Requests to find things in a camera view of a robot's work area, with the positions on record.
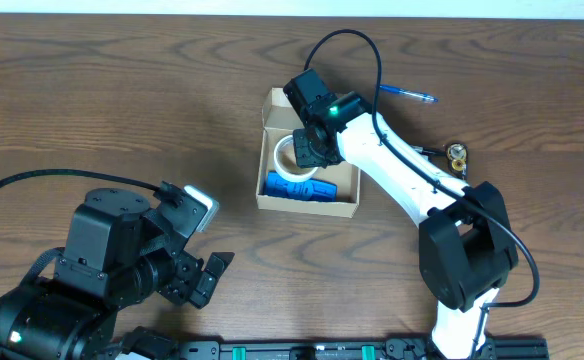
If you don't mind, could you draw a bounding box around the brown cardboard box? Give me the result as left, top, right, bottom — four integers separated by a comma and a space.
256, 88, 360, 218

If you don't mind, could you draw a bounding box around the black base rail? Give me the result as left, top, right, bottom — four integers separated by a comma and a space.
111, 332, 551, 360

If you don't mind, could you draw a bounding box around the right black cable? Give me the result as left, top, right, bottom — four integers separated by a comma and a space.
303, 28, 542, 360

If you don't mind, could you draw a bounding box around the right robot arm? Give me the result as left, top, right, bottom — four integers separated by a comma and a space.
283, 69, 518, 359

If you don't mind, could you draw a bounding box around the blue ballpoint pen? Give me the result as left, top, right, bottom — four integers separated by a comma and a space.
380, 84, 438, 104

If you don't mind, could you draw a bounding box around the black cable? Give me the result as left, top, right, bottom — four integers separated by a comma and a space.
303, 28, 542, 360
0, 168, 173, 360

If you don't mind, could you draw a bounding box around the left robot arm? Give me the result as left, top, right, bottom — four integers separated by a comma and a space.
0, 183, 234, 359

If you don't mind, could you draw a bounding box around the blue plastic case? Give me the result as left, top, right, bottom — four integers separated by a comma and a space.
263, 171, 338, 202

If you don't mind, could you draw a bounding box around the left black cable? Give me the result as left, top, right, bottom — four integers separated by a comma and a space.
0, 168, 173, 360

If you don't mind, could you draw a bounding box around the white masking tape roll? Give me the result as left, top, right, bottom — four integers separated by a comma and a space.
273, 135, 318, 183

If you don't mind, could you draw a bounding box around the yellow correction tape dispenser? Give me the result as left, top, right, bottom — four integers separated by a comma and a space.
446, 142, 468, 180

